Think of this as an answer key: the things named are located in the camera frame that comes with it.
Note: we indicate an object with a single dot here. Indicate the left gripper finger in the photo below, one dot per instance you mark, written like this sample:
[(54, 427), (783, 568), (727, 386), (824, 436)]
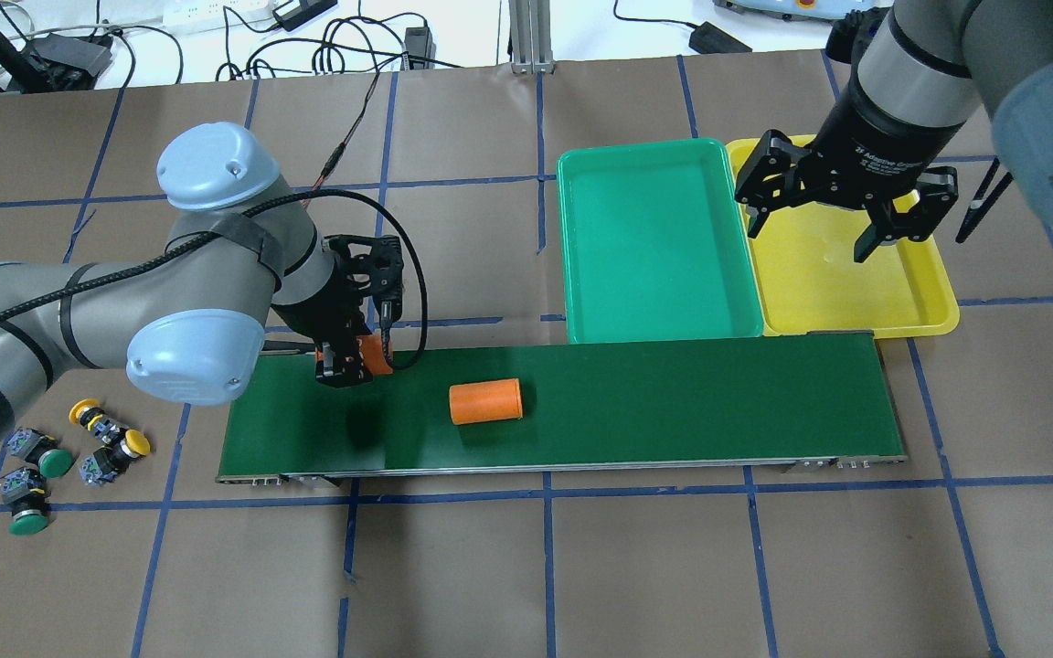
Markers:
[(334, 368), (357, 375)]

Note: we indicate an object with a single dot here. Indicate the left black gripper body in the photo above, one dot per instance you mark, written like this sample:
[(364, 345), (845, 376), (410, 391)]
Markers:
[(324, 317)]

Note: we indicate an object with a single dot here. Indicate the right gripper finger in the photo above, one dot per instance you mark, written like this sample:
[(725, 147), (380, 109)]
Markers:
[(878, 233), (758, 215)]

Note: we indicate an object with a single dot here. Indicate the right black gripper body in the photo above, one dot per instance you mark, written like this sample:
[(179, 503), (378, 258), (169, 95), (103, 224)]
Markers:
[(870, 135)]

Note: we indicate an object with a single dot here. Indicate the orange cylinder with 4680 print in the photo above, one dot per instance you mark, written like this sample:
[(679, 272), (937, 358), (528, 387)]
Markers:
[(371, 347)]

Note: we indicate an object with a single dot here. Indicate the plain orange cylinder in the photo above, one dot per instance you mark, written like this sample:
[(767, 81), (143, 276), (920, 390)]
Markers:
[(486, 401)]

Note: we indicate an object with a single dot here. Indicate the yellow push button switch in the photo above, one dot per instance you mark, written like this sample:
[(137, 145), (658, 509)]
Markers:
[(89, 415), (106, 463)]

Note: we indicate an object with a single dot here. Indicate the green push button switch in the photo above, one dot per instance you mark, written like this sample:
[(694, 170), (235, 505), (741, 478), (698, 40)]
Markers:
[(25, 494), (40, 450)]

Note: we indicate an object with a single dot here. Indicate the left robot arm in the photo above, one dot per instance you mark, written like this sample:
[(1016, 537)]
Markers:
[(188, 326)]

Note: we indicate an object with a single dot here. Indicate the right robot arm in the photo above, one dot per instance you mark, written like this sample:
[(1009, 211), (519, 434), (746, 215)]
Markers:
[(919, 71)]

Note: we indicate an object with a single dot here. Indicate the green plastic tray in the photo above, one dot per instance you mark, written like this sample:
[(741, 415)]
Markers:
[(654, 247)]

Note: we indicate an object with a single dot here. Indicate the green conveyor belt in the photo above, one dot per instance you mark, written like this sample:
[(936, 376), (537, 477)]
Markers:
[(744, 401)]

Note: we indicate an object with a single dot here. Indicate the black power adapter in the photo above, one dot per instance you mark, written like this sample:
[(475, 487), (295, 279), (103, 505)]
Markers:
[(419, 48)]

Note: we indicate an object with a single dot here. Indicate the white power strip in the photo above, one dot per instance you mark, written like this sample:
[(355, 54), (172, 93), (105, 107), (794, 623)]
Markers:
[(190, 17)]

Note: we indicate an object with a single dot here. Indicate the aluminium frame post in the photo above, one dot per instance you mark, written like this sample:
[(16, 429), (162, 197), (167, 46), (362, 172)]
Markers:
[(530, 45)]

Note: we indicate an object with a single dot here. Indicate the black camera stand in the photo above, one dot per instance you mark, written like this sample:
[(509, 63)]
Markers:
[(54, 62)]

